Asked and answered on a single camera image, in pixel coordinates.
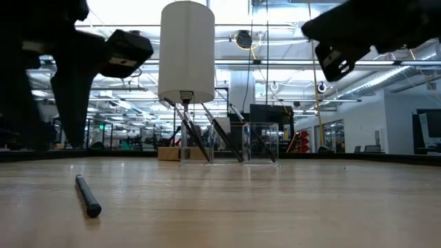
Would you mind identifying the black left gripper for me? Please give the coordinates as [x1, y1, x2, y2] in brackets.
[0, 29, 154, 147]

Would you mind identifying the silver ventilation duct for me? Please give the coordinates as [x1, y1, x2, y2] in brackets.
[339, 65, 411, 101]

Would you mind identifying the red storage rack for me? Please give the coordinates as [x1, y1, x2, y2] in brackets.
[298, 129, 311, 154]

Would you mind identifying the white shade wooden base lamp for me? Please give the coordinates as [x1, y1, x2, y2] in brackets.
[157, 0, 216, 162]

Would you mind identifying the white sign board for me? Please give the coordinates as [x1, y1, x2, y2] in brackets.
[213, 116, 232, 134]

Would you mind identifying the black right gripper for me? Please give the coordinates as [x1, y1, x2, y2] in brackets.
[301, 0, 411, 83]

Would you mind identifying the clear acrylic organizer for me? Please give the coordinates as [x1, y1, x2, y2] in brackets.
[178, 122, 280, 165]

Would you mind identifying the yellow cable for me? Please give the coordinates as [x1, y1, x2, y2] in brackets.
[307, 0, 326, 148]

